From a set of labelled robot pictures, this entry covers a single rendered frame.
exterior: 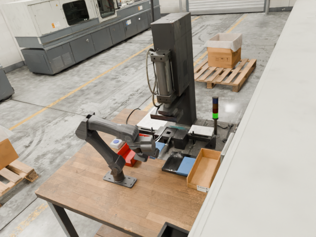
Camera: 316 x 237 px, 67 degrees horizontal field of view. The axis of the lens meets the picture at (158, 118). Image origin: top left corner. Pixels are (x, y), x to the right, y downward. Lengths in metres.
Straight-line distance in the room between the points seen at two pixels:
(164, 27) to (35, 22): 5.05
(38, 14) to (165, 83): 5.16
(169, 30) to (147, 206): 0.90
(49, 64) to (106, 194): 5.21
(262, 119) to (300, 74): 0.18
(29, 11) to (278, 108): 5.94
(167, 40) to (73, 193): 0.98
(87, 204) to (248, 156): 1.15
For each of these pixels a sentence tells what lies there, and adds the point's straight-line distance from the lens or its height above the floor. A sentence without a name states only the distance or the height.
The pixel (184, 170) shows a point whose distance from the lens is 1.37.
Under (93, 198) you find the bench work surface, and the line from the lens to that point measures 1.39.
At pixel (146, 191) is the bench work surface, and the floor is 0.90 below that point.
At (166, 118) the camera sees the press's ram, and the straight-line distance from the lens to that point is 1.43.
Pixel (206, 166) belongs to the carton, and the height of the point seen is 0.91.
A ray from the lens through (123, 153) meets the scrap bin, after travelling 1.57.
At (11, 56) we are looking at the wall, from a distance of 8.10.
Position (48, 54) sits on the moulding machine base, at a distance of 6.28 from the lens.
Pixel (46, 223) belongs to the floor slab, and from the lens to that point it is 2.68.
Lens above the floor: 1.89
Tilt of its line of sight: 32 degrees down
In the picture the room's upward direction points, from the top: 9 degrees counter-clockwise
